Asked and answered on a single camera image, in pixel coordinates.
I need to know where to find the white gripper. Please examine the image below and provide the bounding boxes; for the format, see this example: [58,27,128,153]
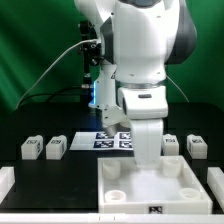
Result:
[118,86,168,168]

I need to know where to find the white square tabletop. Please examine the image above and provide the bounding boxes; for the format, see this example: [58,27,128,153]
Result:
[98,156,213,215]

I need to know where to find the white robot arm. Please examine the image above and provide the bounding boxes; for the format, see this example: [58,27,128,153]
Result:
[74,0,196,167]

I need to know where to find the white sheet with tags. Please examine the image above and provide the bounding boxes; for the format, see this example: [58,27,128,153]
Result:
[70,131,132,151]

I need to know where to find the white right obstacle block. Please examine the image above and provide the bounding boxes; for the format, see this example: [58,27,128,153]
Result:
[207,167,224,212]

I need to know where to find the white obstacle block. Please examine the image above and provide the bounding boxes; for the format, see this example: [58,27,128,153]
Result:
[207,167,224,212]
[0,167,15,204]

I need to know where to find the green backdrop curtain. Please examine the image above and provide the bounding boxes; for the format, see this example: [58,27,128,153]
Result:
[0,0,224,120]

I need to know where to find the white left obstacle block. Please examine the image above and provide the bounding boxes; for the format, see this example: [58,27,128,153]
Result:
[0,167,15,204]

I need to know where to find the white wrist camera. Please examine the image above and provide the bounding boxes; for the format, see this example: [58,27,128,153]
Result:
[101,105,126,137]

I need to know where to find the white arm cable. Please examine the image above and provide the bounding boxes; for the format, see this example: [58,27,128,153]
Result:
[165,74,190,104]

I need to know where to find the black camera on stand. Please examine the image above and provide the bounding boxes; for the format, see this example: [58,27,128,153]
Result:
[79,21,101,102]

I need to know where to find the black cable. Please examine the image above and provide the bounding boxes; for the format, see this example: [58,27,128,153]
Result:
[18,85,94,107]

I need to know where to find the white front rail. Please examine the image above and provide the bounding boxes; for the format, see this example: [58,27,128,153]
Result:
[0,213,224,224]

